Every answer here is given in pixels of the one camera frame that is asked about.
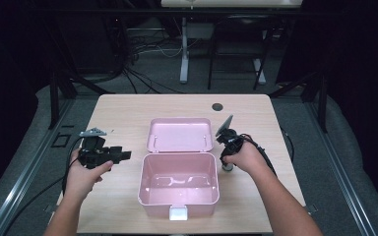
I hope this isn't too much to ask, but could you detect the hand-held gripper black cable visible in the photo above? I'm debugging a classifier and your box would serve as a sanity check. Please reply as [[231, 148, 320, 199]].
[[240, 133, 279, 178], [61, 137, 85, 198]]

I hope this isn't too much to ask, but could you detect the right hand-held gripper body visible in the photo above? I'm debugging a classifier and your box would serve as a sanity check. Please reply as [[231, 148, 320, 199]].
[[215, 114, 244, 161]]

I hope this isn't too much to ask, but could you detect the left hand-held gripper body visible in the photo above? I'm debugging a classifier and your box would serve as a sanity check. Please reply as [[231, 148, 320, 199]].
[[78, 127, 114, 170]]

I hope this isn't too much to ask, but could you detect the white background desk top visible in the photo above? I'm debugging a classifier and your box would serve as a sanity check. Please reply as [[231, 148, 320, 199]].
[[160, 0, 304, 8]]

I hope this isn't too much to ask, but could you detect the right hand-held gripper black cable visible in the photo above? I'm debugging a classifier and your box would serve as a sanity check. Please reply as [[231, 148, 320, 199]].
[[240, 133, 279, 178]]

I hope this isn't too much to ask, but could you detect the tangle of floor cables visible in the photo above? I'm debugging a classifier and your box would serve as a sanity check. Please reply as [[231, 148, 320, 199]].
[[121, 30, 185, 95]]

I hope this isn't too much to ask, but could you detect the metal floor rail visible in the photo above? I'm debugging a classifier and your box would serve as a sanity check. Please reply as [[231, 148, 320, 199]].
[[304, 97, 378, 236], [0, 97, 77, 236]]

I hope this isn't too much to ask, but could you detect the person's left hand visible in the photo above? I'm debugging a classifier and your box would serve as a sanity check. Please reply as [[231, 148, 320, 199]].
[[64, 148, 114, 198]]

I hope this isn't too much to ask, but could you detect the pink storage box white handle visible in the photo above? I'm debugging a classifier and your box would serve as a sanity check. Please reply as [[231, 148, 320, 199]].
[[137, 117, 221, 221]]

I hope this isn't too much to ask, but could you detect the person's right hand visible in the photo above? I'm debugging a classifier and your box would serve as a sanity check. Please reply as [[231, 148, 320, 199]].
[[222, 141, 270, 176]]

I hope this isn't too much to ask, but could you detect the left hand-held gripper black cable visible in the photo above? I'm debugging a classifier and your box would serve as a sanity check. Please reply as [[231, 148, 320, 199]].
[[61, 137, 85, 198]]

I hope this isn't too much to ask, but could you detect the black chair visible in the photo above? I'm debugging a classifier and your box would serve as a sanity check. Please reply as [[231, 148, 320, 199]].
[[207, 14, 277, 91]]

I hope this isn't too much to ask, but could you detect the black metal stand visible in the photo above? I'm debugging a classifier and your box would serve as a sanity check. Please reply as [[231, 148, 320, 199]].
[[269, 70, 329, 134], [47, 65, 116, 131]]

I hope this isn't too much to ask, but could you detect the short white desk leg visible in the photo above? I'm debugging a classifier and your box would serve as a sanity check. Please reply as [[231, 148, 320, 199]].
[[254, 58, 267, 85]]

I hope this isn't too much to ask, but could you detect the tall white desk leg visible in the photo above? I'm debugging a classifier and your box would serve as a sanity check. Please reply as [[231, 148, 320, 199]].
[[179, 17, 190, 85]]

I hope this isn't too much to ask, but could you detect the black floor cable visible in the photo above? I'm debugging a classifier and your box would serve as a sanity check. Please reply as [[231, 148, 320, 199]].
[[4, 176, 66, 236]]

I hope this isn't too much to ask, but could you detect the black cable beside table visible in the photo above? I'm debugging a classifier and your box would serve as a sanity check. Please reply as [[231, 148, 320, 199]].
[[280, 126, 295, 163]]

